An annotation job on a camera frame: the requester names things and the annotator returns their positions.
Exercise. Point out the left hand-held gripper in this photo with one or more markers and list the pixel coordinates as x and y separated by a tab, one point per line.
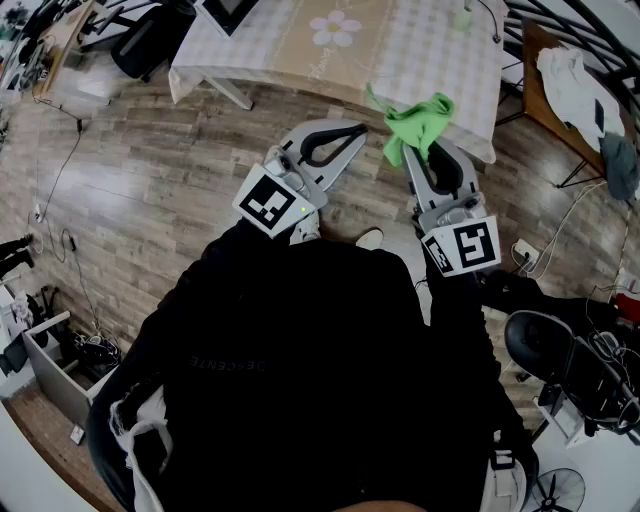
265	200

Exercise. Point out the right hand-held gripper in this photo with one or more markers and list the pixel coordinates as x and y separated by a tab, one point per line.
470	245

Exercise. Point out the green cloth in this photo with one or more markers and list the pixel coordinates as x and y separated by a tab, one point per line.
417	125

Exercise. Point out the person's left forearm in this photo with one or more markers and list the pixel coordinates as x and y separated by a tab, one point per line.
240	242

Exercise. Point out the person's right forearm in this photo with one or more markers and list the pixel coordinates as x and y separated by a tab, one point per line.
457	320

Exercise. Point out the white microwave with black door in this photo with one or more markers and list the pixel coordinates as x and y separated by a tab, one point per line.
225	12

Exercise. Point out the white power strip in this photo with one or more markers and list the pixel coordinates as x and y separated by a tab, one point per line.
526	254

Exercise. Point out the brown wooden side table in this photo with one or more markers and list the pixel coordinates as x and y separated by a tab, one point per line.
537	105

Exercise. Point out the table with checked floral tablecloth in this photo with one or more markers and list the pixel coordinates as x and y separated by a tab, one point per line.
415	50

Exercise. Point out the white garment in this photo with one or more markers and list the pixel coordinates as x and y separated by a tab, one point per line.
570	85

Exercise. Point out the green vase with blue flowers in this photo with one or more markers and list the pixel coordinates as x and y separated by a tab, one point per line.
462	17

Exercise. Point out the black phone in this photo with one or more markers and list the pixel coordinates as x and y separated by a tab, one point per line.
599	114

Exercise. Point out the grey garment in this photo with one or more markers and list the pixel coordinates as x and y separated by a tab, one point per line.
620	167

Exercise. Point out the black swivel chair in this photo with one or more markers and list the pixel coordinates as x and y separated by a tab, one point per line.
537	345

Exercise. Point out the black office chair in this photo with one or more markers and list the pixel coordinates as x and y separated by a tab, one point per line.
145	45

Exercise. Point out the black metal railing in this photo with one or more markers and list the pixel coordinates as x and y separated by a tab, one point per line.
590	30

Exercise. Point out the person's black jacket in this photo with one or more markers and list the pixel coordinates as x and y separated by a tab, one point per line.
310	360

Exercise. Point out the red box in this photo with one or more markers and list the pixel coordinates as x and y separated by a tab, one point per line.
629	304

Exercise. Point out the small office desk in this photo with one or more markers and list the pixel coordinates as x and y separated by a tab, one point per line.
62	40

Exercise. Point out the white power adapter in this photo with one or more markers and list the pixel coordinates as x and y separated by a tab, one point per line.
37	212

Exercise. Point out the black floor fan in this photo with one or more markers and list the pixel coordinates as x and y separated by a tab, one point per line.
555	492

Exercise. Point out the white open cabinet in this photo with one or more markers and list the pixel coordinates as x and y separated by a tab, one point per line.
55	370

